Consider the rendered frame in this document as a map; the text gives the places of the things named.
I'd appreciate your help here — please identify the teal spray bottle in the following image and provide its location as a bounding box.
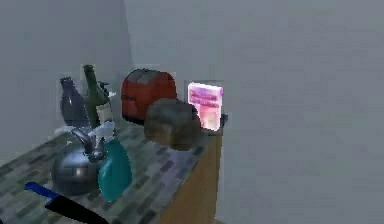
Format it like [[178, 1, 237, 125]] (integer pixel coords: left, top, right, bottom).
[[89, 121, 134, 203]]

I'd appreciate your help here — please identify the green glass bottle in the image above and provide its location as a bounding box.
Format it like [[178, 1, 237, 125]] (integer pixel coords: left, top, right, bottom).
[[82, 64, 114, 130]]

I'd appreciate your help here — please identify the dark grey glass bottle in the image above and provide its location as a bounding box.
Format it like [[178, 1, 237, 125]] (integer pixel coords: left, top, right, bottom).
[[59, 76, 90, 128]]

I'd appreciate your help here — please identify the pink box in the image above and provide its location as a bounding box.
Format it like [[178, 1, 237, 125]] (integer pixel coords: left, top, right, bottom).
[[187, 82, 224, 132]]

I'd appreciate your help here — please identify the brown bread loaf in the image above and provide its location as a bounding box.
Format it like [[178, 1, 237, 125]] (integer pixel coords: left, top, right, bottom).
[[143, 97, 203, 152]]

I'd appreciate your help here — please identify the red toaster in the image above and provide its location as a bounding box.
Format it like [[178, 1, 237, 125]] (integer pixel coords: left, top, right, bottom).
[[120, 68, 178, 126]]

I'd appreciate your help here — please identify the wooden counter cabinet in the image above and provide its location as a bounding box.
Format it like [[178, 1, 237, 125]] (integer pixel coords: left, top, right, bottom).
[[0, 114, 229, 224]]

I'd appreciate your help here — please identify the silver metal kettle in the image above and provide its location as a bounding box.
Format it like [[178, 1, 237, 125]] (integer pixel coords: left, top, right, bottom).
[[50, 127, 105, 197]]

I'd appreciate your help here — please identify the blue-handled black knife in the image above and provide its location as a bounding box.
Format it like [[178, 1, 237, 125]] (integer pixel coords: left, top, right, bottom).
[[24, 181, 110, 224]]

